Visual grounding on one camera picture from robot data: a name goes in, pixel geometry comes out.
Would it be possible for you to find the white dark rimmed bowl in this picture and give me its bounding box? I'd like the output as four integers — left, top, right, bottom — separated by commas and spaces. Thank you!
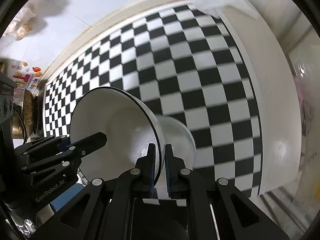
69, 87, 165, 182

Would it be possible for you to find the black wok pan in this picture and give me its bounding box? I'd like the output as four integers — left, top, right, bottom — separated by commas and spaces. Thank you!
12, 90, 37, 139

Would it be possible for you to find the red rose floral bowl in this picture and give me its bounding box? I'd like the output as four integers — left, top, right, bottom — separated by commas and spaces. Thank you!
156, 115, 196, 170

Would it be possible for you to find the black white checkered mat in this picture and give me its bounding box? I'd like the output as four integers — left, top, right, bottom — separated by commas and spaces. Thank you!
43, 3, 263, 197

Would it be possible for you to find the plastic bag of eggs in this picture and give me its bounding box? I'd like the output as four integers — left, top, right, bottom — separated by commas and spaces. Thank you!
2, 2, 50, 41

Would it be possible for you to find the white crumpled cloth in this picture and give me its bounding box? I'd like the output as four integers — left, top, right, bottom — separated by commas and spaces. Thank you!
189, 0, 251, 18

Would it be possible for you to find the black cable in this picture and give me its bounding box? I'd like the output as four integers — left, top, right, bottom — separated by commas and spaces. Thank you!
12, 104, 29, 143

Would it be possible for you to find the colourful fruit wall sticker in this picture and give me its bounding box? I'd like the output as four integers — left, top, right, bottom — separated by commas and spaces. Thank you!
8, 60, 43, 104

